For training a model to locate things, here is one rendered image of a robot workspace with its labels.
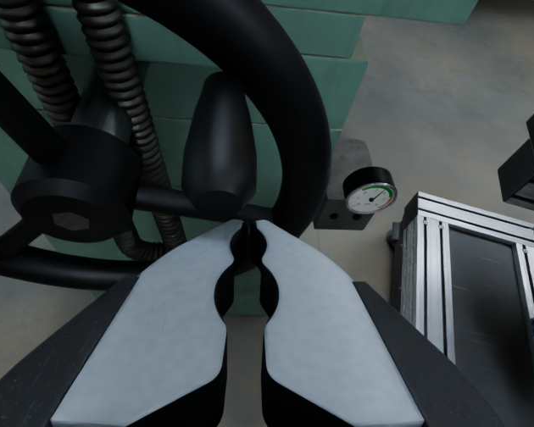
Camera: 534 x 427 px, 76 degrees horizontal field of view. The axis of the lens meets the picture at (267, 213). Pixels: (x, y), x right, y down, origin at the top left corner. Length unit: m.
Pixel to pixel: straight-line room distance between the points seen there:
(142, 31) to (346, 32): 0.19
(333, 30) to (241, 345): 0.83
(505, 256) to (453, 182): 0.50
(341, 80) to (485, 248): 0.84
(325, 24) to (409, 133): 1.37
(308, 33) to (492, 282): 0.88
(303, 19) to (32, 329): 1.00
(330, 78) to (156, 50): 0.19
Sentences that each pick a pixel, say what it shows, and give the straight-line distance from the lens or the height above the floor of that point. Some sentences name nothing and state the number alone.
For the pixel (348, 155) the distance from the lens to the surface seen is 0.54.
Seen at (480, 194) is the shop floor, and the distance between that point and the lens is 1.61.
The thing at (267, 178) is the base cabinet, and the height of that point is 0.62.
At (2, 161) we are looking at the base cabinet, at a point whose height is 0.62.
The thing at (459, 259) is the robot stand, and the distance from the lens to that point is 1.07.
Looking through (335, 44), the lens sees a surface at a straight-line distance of 0.36.
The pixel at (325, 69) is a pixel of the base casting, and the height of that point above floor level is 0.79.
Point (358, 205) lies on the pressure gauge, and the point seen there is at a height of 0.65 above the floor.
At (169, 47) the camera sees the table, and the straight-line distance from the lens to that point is 0.25.
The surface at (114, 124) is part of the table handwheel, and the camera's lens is 0.24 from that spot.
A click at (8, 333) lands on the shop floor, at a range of 1.15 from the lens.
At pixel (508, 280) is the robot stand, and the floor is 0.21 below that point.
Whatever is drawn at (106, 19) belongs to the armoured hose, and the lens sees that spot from 0.23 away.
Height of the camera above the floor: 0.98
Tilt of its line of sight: 55 degrees down
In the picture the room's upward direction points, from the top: 12 degrees clockwise
